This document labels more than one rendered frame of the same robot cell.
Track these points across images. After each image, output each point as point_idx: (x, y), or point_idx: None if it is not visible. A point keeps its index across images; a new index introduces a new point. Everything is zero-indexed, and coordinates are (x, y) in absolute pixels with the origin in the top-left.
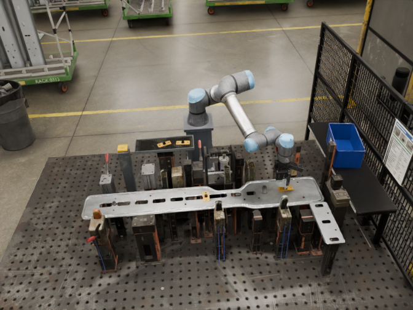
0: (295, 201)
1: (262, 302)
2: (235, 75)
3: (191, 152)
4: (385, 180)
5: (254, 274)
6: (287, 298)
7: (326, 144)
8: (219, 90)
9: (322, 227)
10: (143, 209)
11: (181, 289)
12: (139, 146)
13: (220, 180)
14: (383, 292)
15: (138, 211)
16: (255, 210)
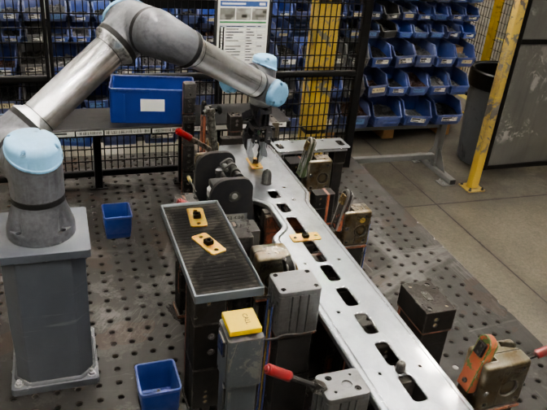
0: (278, 160)
1: (405, 259)
2: (150, 6)
3: (88, 312)
4: (227, 94)
5: (363, 267)
6: (384, 241)
7: (128, 123)
8: (182, 38)
9: (323, 147)
10: (387, 314)
11: None
12: (226, 285)
13: None
14: None
15: (398, 320)
16: None
